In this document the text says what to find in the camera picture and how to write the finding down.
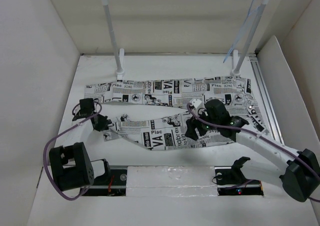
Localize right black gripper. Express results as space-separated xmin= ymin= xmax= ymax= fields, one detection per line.
xmin=185 ymin=106 xmax=220 ymax=140

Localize black white newspaper print trousers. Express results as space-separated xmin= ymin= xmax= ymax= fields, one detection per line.
xmin=84 ymin=76 xmax=269 ymax=151

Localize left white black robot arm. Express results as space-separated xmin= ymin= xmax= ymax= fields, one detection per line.
xmin=48 ymin=98 xmax=112 ymax=192

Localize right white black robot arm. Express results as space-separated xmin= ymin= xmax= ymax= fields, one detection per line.
xmin=185 ymin=99 xmax=320 ymax=202

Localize clear blue plastic hanger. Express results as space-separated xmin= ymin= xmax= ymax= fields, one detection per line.
xmin=223 ymin=0 xmax=260 ymax=63

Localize white metal clothes rack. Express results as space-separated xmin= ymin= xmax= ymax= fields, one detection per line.
xmin=98 ymin=0 xmax=275 ymax=83

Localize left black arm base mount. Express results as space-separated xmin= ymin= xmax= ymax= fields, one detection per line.
xmin=82 ymin=159 xmax=128 ymax=196

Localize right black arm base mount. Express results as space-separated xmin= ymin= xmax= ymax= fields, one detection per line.
xmin=211 ymin=157 xmax=264 ymax=196

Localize aluminium rail right side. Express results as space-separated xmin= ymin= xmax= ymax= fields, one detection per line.
xmin=248 ymin=53 xmax=284 ymax=143

